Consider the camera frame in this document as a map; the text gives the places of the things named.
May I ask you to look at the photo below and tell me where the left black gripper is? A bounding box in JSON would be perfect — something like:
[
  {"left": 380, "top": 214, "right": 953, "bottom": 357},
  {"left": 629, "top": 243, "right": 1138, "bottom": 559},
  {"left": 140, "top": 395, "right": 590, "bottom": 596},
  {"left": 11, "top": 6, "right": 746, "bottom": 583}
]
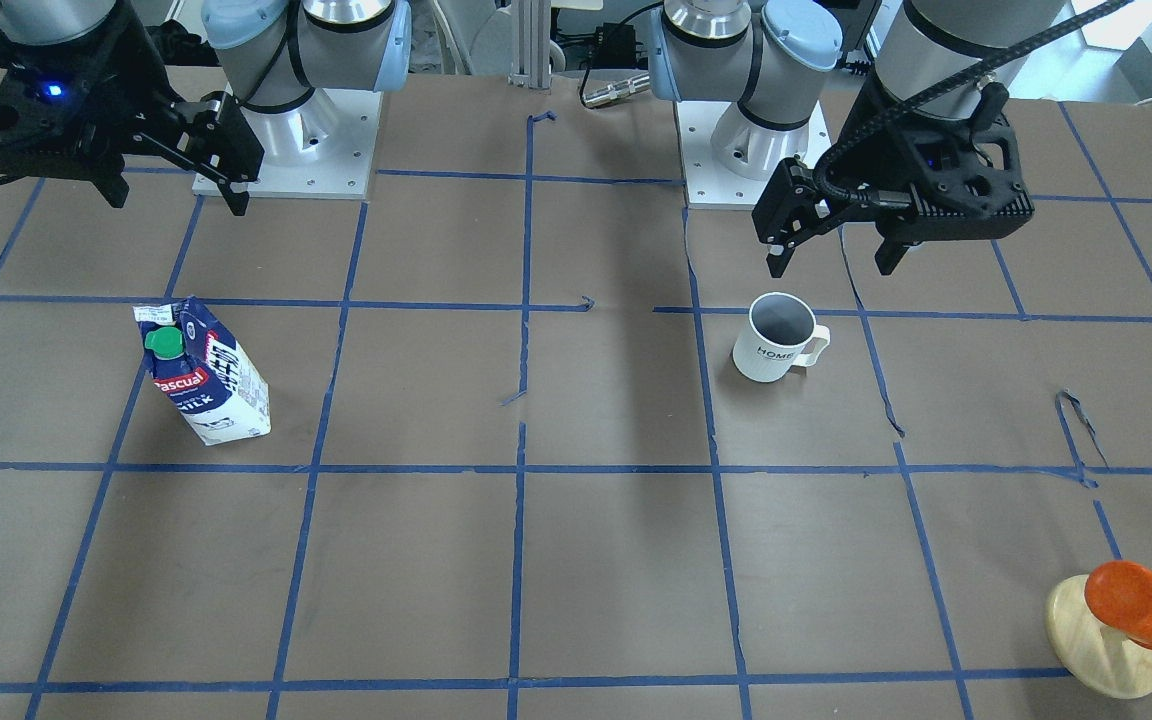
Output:
[{"left": 751, "top": 82, "right": 1036, "bottom": 279}]

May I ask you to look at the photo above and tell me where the white grey mug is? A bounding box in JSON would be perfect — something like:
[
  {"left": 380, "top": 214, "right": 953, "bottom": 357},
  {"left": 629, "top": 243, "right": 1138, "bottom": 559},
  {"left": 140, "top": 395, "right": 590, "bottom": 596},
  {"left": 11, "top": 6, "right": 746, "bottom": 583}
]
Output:
[{"left": 732, "top": 291, "right": 831, "bottom": 382}]

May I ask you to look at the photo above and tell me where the aluminium frame post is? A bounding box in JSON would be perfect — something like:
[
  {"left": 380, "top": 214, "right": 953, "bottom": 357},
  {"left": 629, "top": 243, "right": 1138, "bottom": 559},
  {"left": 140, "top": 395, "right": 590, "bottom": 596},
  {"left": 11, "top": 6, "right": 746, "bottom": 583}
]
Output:
[{"left": 507, "top": 0, "right": 552, "bottom": 91}]

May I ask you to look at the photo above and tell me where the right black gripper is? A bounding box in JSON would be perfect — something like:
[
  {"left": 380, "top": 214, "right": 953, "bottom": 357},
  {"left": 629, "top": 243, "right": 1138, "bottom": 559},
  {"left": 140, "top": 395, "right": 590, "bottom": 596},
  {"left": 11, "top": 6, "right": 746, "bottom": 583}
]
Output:
[{"left": 0, "top": 8, "right": 264, "bottom": 217}]

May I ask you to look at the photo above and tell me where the black corrugated cable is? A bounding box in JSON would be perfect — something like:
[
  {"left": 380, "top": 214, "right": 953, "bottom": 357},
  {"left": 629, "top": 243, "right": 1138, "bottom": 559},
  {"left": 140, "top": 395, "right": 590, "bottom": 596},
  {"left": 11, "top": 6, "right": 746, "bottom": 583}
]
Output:
[{"left": 814, "top": 0, "right": 1137, "bottom": 200}]

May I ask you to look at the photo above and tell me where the blue white milk carton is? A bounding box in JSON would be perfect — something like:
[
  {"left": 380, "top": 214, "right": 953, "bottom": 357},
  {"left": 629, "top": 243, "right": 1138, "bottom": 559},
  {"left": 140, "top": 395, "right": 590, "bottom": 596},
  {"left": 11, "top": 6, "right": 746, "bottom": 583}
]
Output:
[{"left": 132, "top": 296, "right": 273, "bottom": 446}]

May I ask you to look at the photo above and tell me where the silver metal connector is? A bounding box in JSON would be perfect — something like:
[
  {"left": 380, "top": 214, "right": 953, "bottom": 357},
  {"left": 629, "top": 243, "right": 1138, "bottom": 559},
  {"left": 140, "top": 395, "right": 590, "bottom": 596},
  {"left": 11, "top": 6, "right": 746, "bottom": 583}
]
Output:
[{"left": 579, "top": 71, "right": 652, "bottom": 109}]

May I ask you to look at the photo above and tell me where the black power adapter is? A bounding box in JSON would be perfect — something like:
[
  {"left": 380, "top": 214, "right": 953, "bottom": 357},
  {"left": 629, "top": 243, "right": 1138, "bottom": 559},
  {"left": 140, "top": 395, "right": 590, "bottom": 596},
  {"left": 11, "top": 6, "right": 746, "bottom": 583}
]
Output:
[{"left": 589, "top": 23, "right": 646, "bottom": 69}]

